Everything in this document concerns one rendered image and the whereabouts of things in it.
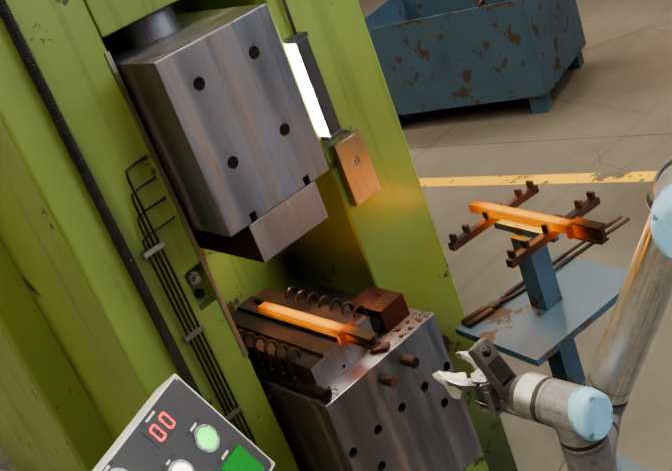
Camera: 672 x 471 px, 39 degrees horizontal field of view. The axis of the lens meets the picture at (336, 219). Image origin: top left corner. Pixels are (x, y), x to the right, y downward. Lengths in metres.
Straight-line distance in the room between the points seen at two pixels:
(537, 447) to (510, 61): 2.98
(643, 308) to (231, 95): 0.91
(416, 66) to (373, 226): 3.62
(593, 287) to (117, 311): 1.22
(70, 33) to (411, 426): 1.21
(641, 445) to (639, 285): 1.50
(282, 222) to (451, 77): 3.94
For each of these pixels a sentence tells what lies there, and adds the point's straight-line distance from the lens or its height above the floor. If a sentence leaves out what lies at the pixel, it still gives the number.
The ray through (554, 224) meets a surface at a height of 1.04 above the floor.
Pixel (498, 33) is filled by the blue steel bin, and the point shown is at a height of 0.54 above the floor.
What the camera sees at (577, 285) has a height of 0.77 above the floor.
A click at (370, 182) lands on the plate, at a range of 2.39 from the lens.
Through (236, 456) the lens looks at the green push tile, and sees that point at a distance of 1.95.
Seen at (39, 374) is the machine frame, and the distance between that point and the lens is 2.51.
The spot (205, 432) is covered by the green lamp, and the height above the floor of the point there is 1.10.
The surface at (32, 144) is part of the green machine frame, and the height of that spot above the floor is 1.71.
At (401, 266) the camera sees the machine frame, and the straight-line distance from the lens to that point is 2.53.
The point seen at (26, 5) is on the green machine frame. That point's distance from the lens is 1.94.
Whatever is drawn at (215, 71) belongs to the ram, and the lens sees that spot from 1.96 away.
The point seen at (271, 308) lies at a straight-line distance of 2.45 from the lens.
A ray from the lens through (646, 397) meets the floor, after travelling 3.39.
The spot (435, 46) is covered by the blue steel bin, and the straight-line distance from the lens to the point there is 5.89.
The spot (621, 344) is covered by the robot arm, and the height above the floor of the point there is 1.05.
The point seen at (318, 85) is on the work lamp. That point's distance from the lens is 2.25.
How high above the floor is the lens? 2.11
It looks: 23 degrees down
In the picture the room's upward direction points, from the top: 21 degrees counter-clockwise
